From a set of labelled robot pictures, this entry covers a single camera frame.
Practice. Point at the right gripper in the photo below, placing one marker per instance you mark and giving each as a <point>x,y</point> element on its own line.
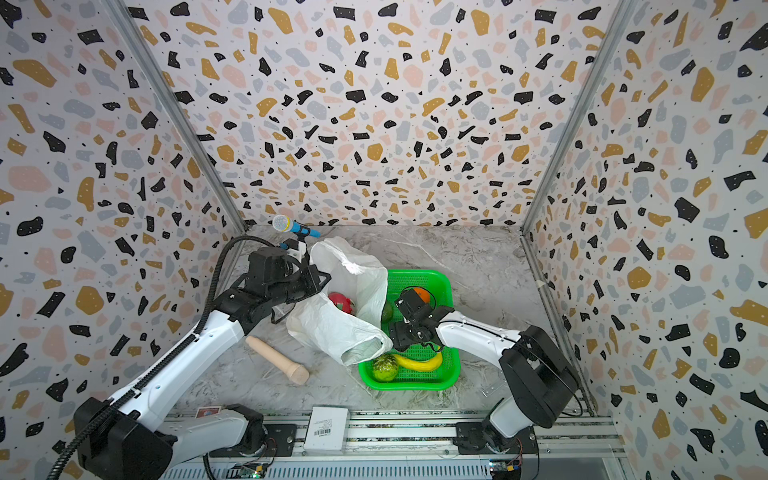
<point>405,330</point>

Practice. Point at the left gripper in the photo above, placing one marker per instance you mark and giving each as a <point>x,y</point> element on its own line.
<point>309,272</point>

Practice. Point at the orange fruit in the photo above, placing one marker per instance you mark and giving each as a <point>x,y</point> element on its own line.
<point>423,294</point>

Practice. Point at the yellow banana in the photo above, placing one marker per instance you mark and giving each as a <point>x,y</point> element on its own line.
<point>425,366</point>

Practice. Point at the green custard apple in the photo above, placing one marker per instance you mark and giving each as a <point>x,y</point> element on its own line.
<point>385,368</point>

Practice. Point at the pink dragon fruit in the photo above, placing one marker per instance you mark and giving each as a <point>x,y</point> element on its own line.
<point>343,303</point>

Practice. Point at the white plastic bag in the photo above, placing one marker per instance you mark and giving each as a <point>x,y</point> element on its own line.
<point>344,320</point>

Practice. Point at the green round fruit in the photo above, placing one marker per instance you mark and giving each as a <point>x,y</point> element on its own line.
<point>387,312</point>

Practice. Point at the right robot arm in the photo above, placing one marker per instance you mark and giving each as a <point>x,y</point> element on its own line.
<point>540,379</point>

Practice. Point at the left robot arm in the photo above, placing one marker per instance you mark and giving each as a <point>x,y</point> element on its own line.
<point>129,435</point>

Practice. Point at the toy microphone on stand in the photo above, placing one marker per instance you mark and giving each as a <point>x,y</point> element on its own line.
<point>296,247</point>

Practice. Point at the green plastic basket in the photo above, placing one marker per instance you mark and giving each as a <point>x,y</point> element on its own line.
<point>445,376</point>

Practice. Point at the wooden rolling pin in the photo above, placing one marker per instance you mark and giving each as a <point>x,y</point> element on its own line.
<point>294,371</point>

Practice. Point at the white label box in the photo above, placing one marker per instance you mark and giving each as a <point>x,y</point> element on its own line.
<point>326,431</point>

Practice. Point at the red playing card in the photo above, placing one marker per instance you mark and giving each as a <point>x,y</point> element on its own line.
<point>207,411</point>

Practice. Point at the aluminium rail base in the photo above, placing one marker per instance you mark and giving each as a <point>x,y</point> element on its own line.
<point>422,445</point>

